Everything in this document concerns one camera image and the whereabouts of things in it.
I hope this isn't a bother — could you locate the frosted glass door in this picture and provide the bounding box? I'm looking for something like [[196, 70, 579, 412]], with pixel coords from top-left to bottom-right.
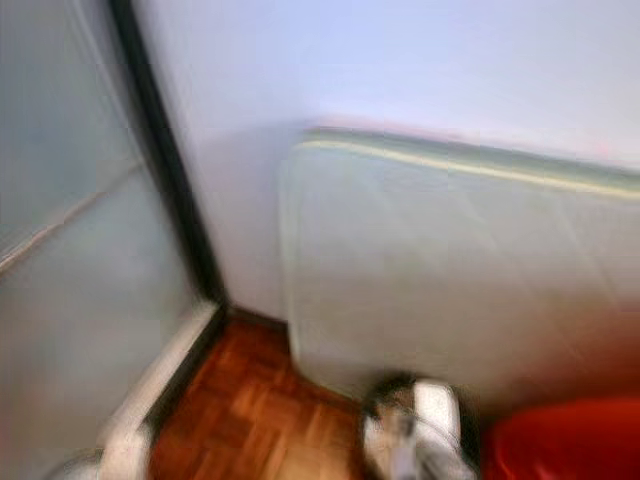
[[0, 0, 223, 480]]

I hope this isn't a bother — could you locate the red folded cushion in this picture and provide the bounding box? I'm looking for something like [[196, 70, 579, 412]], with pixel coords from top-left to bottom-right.
[[480, 396, 640, 480]]

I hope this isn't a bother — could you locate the black door frame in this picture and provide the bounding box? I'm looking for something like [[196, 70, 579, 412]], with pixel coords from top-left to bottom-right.
[[110, 0, 229, 401]]

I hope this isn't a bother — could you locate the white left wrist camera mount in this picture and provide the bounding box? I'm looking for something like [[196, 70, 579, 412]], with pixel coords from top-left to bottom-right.
[[102, 422, 153, 480]]

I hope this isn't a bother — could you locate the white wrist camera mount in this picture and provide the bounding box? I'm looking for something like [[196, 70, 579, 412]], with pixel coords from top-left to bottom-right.
[[415, 380, 463, 446], [102, 422, 153, 480]]

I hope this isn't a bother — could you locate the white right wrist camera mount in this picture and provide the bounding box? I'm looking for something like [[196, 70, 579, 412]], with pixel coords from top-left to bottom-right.
[[415, 380, 463, 446]]

